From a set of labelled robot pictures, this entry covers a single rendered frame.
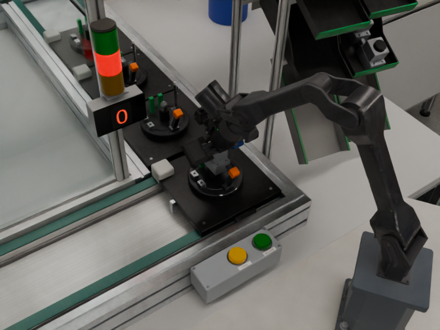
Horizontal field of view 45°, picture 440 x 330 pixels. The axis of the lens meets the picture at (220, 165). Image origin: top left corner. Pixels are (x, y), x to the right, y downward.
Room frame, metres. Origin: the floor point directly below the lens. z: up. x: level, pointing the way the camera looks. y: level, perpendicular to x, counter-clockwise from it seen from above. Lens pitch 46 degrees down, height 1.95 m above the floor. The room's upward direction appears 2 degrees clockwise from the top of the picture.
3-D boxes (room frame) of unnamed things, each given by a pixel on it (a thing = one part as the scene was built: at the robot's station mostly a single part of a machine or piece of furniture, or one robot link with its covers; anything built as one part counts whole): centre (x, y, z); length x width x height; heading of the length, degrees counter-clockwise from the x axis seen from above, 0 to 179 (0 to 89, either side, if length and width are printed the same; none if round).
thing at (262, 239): (0.72, -0.10, 0.96); 0.04 x 0.04 x 0.02
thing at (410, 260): (0.60, -0.35, 1.15); 0.09 x 0.07 x 0.06; 143
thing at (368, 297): (0.60, -0.36, 0.96); 0.15 x 0.15 x 0.20; 72
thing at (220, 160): (0.91, 0.02, 1.06); 0.08 x 0.04 x 0.07; 36
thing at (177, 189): (0.91, 0.01, 0.96); 0.24 x 0.24 x 0.02; 36
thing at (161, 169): (0.93, 0.15, 0.97); 0.05 x 0.05 x 0.04; 36
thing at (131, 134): (1.11, 0.16, 1.01); 0.24 x 0.24 x 0.13; 36
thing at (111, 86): (0.89, 0.23, 1.28); 0.05 x 0.05 x 0.05
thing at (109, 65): (0.89, 0.23, 1.33); 0.05 x 0.05 x 0.05
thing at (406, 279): (0.60, -0.36, 1.09); 0.07 x 0.07 x 0.06; 72
